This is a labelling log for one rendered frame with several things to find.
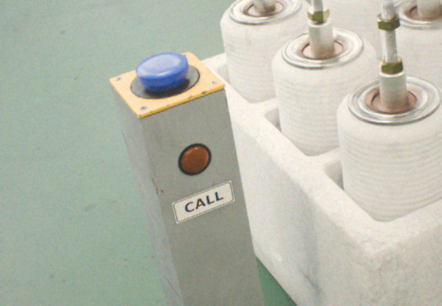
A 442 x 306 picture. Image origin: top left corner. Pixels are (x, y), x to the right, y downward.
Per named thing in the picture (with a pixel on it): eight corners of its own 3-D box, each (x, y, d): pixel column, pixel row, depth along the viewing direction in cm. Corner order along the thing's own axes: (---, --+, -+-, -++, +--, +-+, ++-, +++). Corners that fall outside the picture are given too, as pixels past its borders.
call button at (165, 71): (200, 88, 68) (195, 64, 67) (151, 106, 67) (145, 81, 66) (180, 69, 71) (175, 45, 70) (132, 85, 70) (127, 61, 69)
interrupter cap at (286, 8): (309, 20, 89) (308, 13, 89) (233, 34, 89) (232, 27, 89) (295, -9, 96) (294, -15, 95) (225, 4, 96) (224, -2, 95)
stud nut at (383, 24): (372, 29, 70) (371, 19, 69) (381, 20, 71) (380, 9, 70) (395, 32, 69) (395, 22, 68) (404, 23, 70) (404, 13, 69)
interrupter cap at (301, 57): (376, 38, 84) (375, 31, 84) (346, 76, 79) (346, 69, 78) (301, 31, 88) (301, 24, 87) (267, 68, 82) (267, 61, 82)
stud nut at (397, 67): (376, 72, 72) (375, 62, 71) (385, 62, 73) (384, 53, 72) (398, 76, 71) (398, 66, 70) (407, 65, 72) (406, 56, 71)
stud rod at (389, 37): (384, 88, 73) (378, 2, 69) (390, 82, 73) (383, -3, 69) (396, 90, 72) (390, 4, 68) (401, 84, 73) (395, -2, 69)
